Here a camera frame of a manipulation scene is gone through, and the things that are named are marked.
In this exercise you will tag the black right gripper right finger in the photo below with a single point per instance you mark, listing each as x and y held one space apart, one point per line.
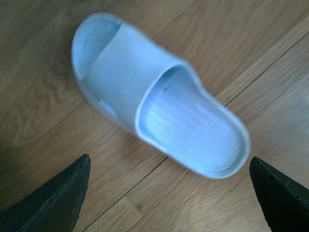
284 202

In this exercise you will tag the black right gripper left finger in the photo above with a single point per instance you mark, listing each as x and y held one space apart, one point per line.
53 207

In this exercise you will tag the light blue slide sandal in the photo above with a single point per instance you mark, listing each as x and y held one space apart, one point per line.
156 96

